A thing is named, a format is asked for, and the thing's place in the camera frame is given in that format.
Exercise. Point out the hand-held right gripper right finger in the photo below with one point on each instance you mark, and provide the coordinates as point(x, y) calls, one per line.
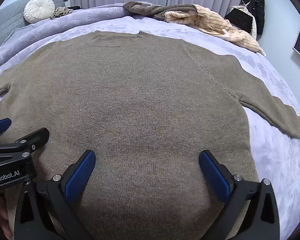
point(215, 175)

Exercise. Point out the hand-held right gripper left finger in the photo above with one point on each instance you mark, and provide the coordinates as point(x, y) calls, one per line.
point(80, 175)

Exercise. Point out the brown knit sweater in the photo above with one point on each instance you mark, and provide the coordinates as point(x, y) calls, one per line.
point(140, 105)

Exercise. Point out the person's left hand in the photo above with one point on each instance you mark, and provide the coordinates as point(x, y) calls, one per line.
point(3, 217)

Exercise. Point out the lavender bed sheet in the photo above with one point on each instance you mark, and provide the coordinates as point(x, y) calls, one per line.
point(277, 155)

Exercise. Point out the grey upholstered headboard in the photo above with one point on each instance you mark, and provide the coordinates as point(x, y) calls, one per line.
point(10, 17)

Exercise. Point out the white round pleated pillow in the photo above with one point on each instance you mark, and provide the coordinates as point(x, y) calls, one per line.
point(39, 9)

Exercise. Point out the crumpled beige cloth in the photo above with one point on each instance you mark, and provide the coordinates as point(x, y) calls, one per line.
point(61, 12)

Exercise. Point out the small black object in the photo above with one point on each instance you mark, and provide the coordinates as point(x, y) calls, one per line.
point(72, 7)

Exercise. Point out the cream striped garment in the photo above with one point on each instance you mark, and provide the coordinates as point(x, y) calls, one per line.
point(215, 22)

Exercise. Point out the black hanging jacket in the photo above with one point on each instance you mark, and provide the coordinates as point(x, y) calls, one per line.
point(255, 7)

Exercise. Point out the brown fuzzy garment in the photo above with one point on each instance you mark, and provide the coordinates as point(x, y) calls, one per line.
point(150, 8)

